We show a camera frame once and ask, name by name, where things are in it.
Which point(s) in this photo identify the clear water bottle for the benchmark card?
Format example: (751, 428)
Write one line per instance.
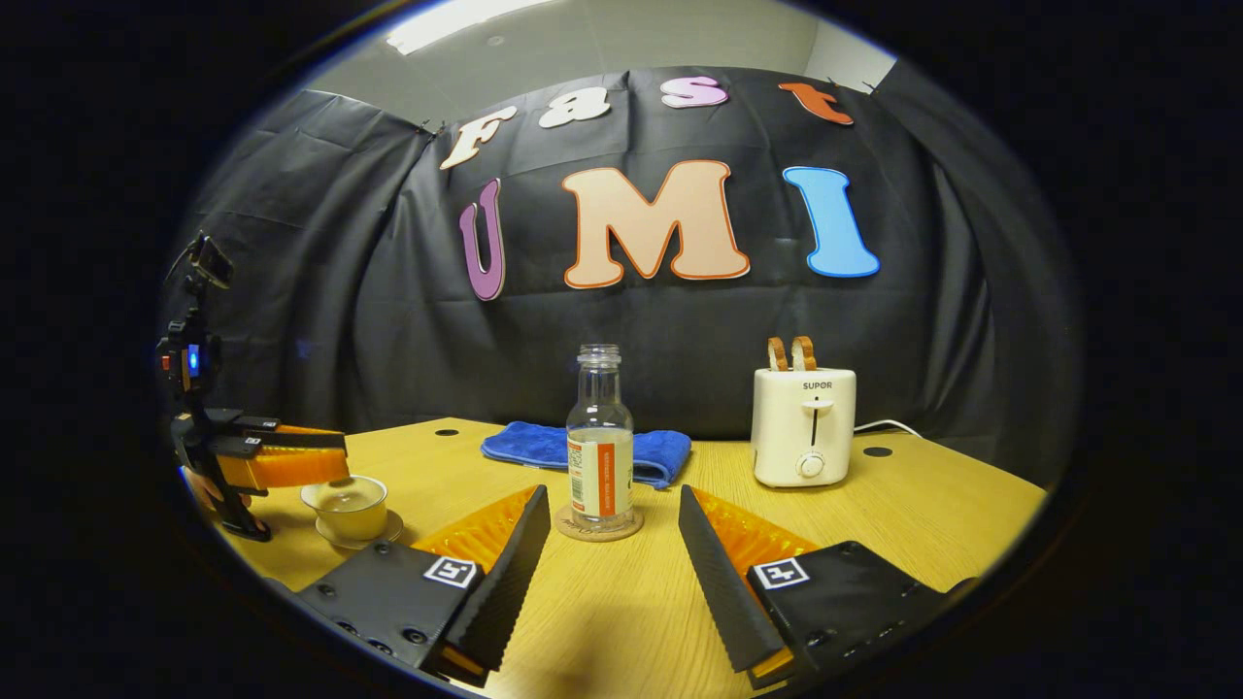
(600, 466)

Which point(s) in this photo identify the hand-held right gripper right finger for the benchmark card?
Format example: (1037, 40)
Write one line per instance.
(723, 582)

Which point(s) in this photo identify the blue folded towel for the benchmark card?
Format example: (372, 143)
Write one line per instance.
(529, 447)

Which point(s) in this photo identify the black backdrop cloth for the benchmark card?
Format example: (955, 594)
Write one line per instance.
(340, 291)

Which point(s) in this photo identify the white toaster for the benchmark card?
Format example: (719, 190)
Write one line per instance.
(802, 427)

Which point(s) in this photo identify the cream teacup lid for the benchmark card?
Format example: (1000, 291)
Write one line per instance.
(347, 497)

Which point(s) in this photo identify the toast bread slice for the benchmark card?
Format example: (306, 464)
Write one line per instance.
(805, 352)
(777, 353)

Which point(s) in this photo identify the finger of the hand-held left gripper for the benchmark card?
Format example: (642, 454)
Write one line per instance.
(291, 468)
(291, 437)

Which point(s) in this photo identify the cream teacup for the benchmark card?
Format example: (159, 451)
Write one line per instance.
(350, 524)

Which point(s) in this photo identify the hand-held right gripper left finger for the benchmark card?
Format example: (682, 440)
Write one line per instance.
(500, 582)

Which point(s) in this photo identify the round cork coaster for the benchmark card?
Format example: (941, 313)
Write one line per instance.
(573, 531)

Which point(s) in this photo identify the cream saucer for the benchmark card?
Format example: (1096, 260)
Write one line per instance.
(393, 532)

